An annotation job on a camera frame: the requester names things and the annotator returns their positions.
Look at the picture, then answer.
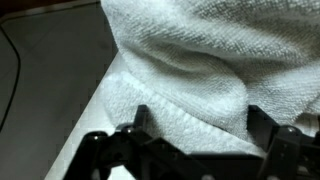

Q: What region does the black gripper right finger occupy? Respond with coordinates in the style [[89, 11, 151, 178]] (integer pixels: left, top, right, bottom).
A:
[[248, 104, 320, 180]]

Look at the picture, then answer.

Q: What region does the white terry towel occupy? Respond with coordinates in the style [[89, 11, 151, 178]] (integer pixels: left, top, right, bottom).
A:
[[99, 0, 320, 158]]

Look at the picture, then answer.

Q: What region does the thin black floor cable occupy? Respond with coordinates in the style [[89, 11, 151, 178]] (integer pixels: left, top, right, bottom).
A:
[[0, 25, 22, 133]]

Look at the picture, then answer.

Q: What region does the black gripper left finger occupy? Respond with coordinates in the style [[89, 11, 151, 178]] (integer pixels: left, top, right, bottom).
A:
[[63, 104, 208, 180]]

